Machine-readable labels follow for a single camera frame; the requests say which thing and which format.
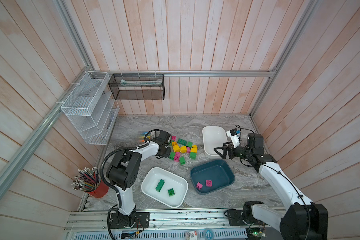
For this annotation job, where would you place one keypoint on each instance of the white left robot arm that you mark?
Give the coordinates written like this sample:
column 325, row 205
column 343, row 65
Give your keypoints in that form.
column 119, row 169

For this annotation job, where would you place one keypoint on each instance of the red cup of pencils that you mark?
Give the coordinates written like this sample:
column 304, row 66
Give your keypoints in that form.
column 89, row 181

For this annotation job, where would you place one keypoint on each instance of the highlighter marker pack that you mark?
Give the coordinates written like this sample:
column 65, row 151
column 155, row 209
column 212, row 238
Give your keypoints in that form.
column 143, row 136

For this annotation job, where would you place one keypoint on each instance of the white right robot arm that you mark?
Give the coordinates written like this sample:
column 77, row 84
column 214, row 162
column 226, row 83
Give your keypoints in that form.
column 303, row 219

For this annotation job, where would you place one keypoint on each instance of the teal rectangular bin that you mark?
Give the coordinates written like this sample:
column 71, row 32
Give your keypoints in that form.
column 218, row 171

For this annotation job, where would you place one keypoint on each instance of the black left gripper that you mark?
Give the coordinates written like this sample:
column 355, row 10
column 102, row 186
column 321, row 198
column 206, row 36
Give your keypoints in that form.
column 167, row 154

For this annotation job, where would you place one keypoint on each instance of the white rectangular bin far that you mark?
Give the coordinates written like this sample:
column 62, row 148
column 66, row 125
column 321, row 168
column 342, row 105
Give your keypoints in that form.
column 213, row 137

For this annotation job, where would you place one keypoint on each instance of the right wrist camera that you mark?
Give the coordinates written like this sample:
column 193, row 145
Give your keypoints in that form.
column 234, row 135

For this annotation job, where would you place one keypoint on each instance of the white rectangular bin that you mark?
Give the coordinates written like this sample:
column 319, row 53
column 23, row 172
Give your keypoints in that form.
column 172, row 181
column 213, row 137

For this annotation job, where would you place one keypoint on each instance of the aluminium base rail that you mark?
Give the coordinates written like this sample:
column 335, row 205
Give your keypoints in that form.
column 171, row 224

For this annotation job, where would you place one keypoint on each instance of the dark green 2x4 lego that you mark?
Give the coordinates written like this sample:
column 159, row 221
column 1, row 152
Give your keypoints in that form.
column 182, row 142

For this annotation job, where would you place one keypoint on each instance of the white wire mesh shelf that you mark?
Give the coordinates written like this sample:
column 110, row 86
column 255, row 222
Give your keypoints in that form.
column 90, row 109

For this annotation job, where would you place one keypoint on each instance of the long green lego brick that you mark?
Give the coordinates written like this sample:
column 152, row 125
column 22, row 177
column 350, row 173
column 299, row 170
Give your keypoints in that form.
column 160, row 185

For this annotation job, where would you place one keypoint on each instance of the white rectangular bin near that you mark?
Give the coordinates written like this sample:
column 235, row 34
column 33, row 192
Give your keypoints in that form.
column 172, row 181

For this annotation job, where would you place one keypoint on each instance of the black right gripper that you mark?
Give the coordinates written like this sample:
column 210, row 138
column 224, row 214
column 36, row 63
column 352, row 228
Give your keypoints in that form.
column 231, row 149

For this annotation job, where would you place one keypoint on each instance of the green square lego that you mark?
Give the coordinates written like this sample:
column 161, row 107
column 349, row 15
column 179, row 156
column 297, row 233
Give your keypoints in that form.
column 171, row 192

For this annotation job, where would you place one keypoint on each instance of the black mesh wall basket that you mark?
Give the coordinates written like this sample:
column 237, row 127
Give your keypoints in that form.
column 137, row 87

